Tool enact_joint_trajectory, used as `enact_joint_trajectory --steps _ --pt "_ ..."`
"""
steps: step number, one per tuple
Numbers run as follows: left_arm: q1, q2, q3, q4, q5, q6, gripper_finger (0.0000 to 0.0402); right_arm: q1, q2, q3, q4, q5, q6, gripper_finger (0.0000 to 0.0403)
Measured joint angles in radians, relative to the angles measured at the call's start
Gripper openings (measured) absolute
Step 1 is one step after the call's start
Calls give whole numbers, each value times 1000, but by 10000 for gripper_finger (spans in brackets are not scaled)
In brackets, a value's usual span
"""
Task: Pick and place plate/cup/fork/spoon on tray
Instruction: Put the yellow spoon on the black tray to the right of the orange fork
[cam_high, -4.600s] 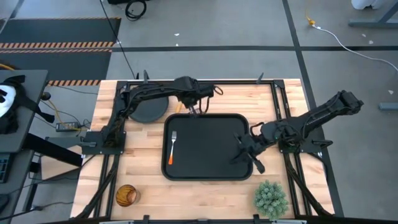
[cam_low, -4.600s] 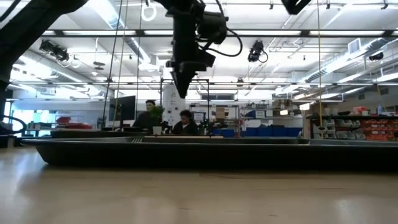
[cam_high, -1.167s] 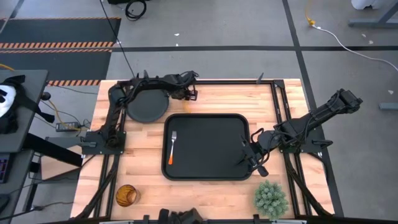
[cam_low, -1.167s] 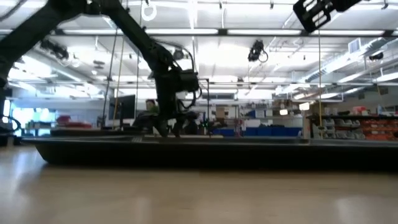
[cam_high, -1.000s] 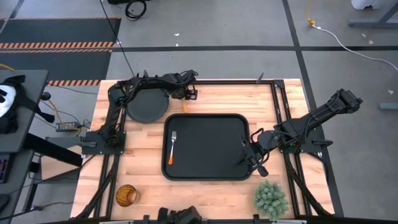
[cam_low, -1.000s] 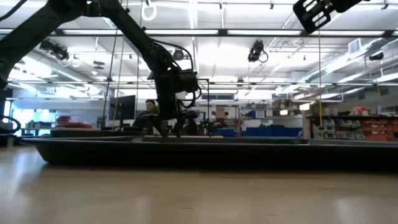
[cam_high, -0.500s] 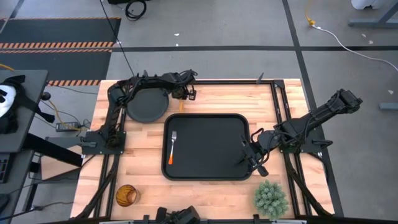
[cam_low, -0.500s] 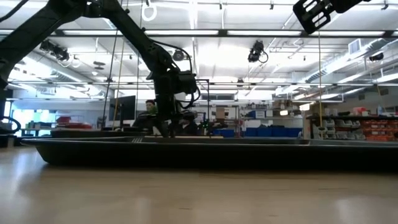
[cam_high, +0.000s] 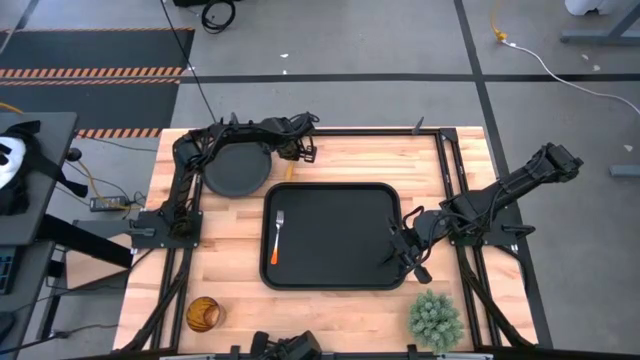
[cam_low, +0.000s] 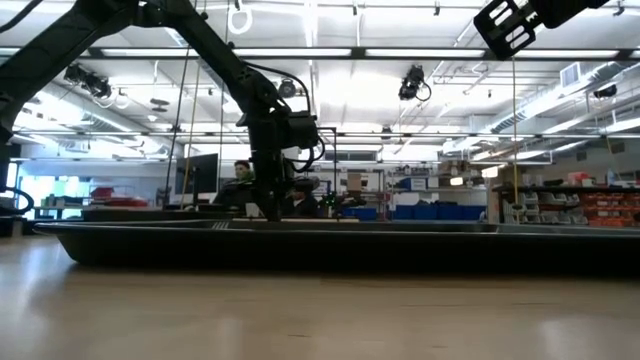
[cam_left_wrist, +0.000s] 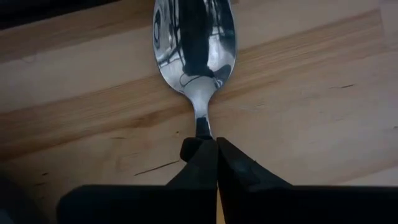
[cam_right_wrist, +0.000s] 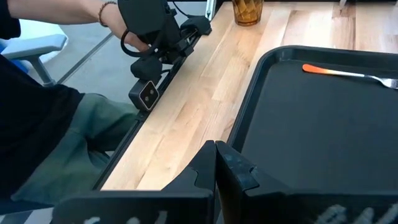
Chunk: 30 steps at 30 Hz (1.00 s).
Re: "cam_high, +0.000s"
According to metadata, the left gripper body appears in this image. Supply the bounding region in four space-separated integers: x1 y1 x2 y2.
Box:
272 113 320 147

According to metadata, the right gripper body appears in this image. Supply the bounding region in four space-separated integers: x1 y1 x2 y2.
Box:
398 223 432 267

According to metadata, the black round plate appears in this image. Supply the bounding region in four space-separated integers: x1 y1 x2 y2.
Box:
202 141 274 198

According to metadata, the black rectangular plastic tray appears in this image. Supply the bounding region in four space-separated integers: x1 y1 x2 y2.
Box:
259 181 407 292

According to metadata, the orange-handled metal fork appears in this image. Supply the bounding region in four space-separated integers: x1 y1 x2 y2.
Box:
270 209 285 266

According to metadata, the amber ribbed glass cup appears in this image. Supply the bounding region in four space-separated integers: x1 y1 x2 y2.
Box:
185 296 227 334

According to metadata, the small green artificial plant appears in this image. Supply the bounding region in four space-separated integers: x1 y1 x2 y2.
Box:
407 289 465 354

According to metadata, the black power adapter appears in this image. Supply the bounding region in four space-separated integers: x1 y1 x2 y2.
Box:
89 195 130 213

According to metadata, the black hazard-striped floor mat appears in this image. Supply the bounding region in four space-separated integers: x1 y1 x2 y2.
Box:
0 78 182 140
0 27 196 81

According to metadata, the dark grey side desk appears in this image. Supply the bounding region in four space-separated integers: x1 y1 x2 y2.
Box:
0 111 79 246

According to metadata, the black and white bag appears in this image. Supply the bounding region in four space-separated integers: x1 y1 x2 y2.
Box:
0 119 89 216

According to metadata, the black aluminium table frame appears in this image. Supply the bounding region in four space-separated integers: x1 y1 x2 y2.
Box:
114 127 554 360

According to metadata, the long black floor cable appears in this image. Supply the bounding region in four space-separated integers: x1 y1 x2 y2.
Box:
159 0 219 124

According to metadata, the black table-level camera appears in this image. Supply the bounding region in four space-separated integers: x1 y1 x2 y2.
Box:
248 329 324 360

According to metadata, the coiled black floor cable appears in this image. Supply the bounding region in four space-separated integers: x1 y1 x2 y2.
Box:
201 0 237 35

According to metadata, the thin yellow floor cable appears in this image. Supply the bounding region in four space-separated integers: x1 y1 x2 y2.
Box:
74 159 146 209

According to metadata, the white floor cable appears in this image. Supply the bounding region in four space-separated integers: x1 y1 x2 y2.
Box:
502 39 640 116

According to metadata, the yellow extension cable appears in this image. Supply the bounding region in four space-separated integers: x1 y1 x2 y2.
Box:
489 0 509 42

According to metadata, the grey table leg frame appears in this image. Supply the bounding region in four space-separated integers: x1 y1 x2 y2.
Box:
559 2 640 46

